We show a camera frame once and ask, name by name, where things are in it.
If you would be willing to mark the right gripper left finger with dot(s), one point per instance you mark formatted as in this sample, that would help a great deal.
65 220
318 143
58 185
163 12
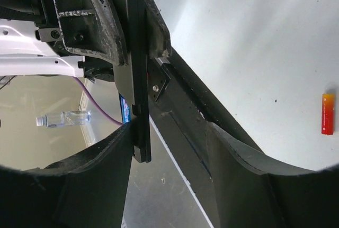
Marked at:
87 189

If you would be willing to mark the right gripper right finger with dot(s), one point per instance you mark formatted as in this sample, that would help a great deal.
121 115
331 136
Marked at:
255 190

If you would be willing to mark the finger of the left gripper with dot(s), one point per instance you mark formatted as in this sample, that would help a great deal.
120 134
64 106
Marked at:
158 37

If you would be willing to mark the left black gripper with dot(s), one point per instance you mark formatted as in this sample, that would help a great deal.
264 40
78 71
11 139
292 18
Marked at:
77 38

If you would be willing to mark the black remote control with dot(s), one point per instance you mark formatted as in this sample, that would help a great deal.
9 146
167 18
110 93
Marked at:
136 33

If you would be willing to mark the blue AAA battery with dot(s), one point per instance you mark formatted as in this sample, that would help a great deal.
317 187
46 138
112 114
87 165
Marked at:
125 110

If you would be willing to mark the red orange AAA battery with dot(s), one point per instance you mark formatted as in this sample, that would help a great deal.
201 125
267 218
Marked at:
328 114

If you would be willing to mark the clear plastic water bottle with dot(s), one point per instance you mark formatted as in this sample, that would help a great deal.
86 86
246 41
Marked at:
62 119

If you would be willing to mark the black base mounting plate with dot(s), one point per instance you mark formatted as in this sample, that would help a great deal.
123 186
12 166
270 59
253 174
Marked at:
181 105

